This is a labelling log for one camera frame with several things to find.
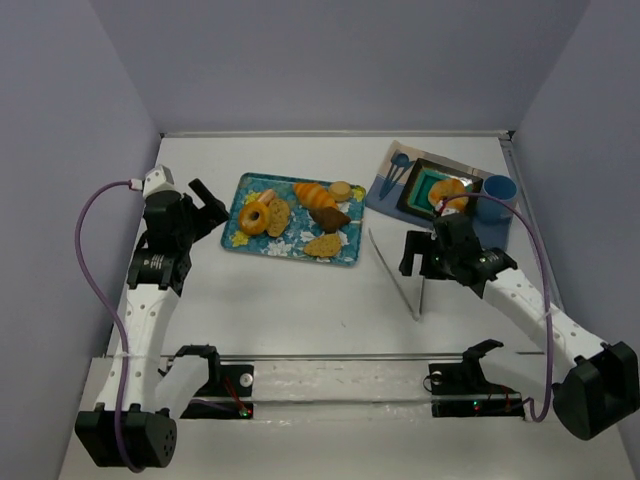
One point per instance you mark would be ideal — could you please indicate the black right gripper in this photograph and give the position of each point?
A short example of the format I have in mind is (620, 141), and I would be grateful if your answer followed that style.
(426, 254)

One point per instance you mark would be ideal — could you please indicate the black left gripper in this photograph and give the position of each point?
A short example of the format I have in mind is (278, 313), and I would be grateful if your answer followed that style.
(195, 209)

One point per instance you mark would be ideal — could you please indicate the orange twisted ring bread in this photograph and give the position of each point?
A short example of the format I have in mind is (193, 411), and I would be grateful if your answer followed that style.
(444, 189)

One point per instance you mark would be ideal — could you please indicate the metal serving tongs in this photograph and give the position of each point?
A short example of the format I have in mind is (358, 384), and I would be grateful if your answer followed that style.
(415, 313)

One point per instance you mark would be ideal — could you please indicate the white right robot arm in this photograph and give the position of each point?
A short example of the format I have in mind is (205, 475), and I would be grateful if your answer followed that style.
(590, 384)

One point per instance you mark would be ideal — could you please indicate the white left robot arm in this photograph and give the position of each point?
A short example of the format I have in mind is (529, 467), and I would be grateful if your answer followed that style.
(133, 423)

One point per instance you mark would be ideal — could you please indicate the brown bread slice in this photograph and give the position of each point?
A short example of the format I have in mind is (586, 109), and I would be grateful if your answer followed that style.
(279, 211)

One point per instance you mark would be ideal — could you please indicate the tan bread slice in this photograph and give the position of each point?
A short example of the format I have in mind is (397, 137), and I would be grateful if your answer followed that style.
(325, 246)

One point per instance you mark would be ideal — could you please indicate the dark brown chocolate bread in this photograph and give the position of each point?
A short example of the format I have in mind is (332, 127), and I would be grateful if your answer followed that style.
(329, 219)

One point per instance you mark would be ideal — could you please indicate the small pale round roll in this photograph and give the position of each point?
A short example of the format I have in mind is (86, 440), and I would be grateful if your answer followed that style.
(267, 196)

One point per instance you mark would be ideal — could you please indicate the blue cloth placemat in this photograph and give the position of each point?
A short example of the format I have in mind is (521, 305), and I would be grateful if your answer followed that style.
(489, 234)

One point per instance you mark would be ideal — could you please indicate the green square plate dark rim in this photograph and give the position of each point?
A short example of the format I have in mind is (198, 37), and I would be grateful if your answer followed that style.
(416, 199)

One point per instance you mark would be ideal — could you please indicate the blue floral serving tray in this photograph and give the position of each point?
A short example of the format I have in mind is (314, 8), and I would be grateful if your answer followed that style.
(301, 229)

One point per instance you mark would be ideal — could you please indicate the blue plastic fork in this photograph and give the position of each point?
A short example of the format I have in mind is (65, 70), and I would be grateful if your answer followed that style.
(390, 178)

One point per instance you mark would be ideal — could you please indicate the blue plastic cup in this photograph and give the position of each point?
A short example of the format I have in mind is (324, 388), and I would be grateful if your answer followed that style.
(498, 191)

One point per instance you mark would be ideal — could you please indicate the small round tan bun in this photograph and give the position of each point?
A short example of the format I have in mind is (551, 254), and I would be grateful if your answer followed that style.
(340, 191)

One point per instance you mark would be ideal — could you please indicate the orange striped croissant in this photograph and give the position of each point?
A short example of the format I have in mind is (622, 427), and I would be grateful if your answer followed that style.
(313, 196)

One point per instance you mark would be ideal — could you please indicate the glazed ring donut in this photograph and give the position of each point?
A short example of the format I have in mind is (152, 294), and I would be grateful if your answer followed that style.
(254, 218)

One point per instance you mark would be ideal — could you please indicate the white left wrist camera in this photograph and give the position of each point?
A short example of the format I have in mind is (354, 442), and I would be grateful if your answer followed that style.
(157, 180)

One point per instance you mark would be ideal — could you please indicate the metal rail bar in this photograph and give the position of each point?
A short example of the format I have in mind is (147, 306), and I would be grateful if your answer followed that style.
(341, 357)

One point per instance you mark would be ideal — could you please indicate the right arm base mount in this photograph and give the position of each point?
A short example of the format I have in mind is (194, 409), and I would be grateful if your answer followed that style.
(460, 389)

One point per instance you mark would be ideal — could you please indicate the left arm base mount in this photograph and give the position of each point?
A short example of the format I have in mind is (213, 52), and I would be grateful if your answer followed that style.
(198, 385)

